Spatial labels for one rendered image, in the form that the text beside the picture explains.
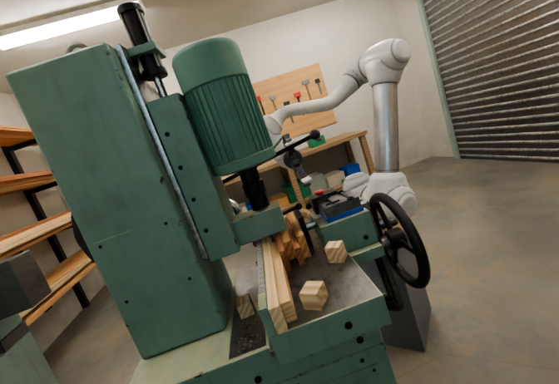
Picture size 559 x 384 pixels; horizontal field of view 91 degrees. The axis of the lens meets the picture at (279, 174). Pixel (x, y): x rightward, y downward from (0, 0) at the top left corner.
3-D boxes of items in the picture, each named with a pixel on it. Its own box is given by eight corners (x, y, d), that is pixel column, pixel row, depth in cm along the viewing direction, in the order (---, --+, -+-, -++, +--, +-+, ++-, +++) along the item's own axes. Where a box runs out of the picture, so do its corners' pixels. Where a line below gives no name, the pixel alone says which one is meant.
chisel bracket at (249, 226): (289, 233, 75) (279, 205, 74) (241, 252, 74) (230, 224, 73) (286, 225, 82) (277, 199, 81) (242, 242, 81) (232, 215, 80)
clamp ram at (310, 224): (334, 239, 73) (324, 209, 71) (308, 249, 72) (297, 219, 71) (326, 228, 81) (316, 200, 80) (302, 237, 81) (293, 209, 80)
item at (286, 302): (297, 319, 49) (290, 300, 48) (287, 323, 49) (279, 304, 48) (272, 216, 113) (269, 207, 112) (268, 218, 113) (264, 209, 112)
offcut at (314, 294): (304, 309, 51) (298, 294, 50) (311, 294, 54) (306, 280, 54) (321, 311, 49) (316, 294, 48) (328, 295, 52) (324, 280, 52)
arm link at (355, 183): (367, 205, 152) (357, 168, 148) (391, 210, 135) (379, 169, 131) (343, 216, 147) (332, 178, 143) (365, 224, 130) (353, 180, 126)
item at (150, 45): (165, 69, 66) (136, -4, 63) (132, 79, 66) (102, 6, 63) (174, 76, 74) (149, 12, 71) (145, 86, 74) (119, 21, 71)
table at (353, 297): (442, 305, 49) (434, 276, 48) (280, 369, 47) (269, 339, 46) (338, 213, 108) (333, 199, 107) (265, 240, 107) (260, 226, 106)
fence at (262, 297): (277, 335, 47) (266, 307, 46) (268, 338, 47) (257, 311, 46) (264, 224, 106) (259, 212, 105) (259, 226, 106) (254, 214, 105)
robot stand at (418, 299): (378, 302, 173) (351, 216, 164) (431, 308, 155) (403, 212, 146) (364, 341, 149) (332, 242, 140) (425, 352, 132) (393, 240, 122)
